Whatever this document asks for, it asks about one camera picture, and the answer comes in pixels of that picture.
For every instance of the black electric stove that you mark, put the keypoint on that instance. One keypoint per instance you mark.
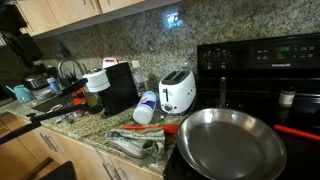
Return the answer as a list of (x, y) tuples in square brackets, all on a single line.
[(255, 72)]

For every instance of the white disinfectant wipes canister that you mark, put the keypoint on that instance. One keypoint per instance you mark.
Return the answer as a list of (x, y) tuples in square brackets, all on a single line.
[(144, 110)]

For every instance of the silver pot with lid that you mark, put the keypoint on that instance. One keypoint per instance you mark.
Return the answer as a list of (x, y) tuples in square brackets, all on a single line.
[(36, 81)]

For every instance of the small glass spice jar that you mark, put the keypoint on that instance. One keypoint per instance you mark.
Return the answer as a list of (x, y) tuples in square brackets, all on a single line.
[(286, 97)]

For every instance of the teal kettle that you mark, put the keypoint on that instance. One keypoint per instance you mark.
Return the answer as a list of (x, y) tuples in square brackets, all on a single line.
[(23, 94)]

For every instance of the wooden upper cabinets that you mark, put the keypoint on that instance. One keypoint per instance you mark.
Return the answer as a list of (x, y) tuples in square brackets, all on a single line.
[(47, 18)]

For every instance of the black camera tripod arm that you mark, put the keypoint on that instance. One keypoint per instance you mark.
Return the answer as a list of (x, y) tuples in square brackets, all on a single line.
[(35, 120)]

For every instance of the black coffee machine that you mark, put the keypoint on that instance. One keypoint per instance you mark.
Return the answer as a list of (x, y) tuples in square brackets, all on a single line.
[(115, 86)]

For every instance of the clear soap dispenser bottle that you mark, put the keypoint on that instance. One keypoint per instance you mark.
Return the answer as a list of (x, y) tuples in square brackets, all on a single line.
[(138, 78)]

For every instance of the white two-slot toaster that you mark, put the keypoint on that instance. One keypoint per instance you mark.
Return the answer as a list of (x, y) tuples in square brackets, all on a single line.
[(177, 91)]

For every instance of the blue cup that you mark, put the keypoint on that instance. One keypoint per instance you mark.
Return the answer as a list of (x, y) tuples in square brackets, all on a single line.
[(53, 84)]

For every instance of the wooden cabinets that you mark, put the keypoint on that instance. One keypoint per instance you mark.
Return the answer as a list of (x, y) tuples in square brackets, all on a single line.
[(84, 144), (47, 18)]

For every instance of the stainless steel frying pan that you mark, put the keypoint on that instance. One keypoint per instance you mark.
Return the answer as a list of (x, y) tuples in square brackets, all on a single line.
[(227, 144)]

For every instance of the green patterned kitchen towel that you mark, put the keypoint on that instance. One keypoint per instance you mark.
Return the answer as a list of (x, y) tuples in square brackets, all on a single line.
[(138, 144)]

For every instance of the chrome sink faucet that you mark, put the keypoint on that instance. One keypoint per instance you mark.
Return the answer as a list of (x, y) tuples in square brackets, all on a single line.
[(70, 68)]

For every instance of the orange silicone spatula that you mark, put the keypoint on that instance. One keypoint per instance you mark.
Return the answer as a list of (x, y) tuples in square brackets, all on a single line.
[(167, 128)]

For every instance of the wooden lower cabinets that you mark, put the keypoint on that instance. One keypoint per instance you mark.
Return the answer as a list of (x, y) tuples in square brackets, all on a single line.
[(84, 144)]

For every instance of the red handled utensil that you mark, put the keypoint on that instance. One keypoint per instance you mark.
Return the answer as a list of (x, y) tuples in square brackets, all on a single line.
[(296, 132)]

